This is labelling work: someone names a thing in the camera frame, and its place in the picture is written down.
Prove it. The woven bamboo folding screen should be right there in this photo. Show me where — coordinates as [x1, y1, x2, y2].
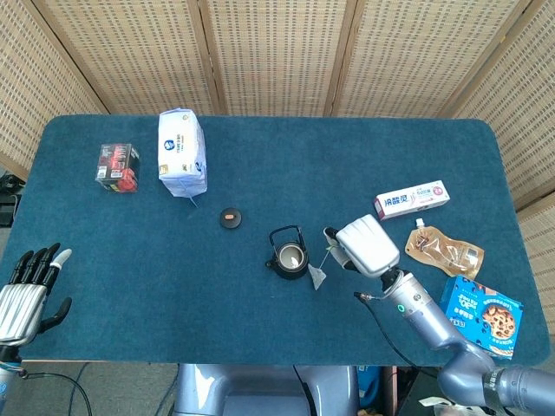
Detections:
[0, 0, 555, 337]

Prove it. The white pink toothpaste box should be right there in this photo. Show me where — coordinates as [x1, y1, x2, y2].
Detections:
[374, 179, 451, 222]

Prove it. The blue package under table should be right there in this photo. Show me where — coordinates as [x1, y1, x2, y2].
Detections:
[357, 366, 382, 409]

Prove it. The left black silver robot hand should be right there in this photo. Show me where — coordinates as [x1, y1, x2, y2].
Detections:
[0, 242, 73, 348]

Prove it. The black cast iron teapot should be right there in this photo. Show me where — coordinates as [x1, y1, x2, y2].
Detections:
[265, 224, 311, 281]

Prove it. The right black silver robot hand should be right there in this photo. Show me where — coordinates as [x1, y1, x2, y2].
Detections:
[323, 213, 401, 278]

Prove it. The brown spout pouch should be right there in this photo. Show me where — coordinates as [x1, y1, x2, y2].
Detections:
[404, 218, 486, 279]

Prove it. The blue cookie box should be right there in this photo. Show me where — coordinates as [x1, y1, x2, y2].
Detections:
[439, 275, 525, 361]

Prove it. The blue felt table mat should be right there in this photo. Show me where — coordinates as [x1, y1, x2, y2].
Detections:
[0, 114, 552, 368]

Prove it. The black floor equipment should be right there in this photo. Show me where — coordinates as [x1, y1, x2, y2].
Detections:
[0, 171, 23, 227]

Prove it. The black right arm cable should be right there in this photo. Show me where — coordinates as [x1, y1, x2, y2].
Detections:
[354, 291, 440, 374]

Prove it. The black and red box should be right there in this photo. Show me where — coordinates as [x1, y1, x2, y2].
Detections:
[94, 143, 141, 194]

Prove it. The black floor cable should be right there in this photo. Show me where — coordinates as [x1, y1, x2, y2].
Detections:
[16, 361, 95, 416]

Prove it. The black teapot lid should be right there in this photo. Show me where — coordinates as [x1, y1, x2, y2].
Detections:
[219, 207, 243, 230]

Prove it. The black box under table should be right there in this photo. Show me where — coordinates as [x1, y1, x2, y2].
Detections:
[396, 367, 447, 416]

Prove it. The white tissue pack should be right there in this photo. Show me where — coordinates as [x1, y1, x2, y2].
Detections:
[157, 107, 208, 210]

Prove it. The pyramid tea bag with string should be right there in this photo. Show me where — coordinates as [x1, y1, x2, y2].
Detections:
[308, 244, 342, 291]

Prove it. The grey-blue robot torso base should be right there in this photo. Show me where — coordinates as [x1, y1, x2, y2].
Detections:
[173, 363, 361, 416]

